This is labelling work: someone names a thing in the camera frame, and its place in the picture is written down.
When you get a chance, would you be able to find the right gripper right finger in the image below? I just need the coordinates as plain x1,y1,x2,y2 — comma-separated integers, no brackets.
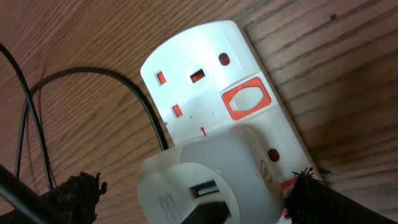
282,168,396,224

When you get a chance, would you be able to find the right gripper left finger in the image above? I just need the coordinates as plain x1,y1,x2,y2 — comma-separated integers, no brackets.
1,167,108,224

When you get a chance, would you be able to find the black charger cable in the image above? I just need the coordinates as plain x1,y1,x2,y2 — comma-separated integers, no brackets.
0,43,231,224

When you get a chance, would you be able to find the white charger plug adapter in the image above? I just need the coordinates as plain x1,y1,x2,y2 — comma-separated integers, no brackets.
137,126,284,223

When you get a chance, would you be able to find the white power strip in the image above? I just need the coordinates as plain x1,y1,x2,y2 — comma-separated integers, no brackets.
139,20,323,224

